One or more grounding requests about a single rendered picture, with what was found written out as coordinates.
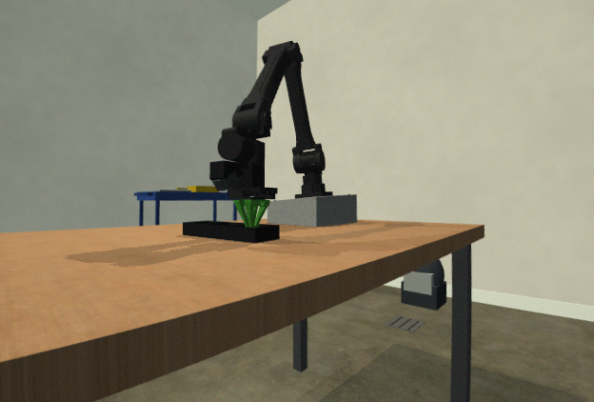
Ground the black three-compartment bin rack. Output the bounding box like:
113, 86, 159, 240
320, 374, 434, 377
183, 221, 280, 243

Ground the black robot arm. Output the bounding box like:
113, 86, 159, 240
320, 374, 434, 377
209, 41, 333, 198

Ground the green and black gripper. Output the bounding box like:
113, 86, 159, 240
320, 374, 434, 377
228, 164, 277, 228

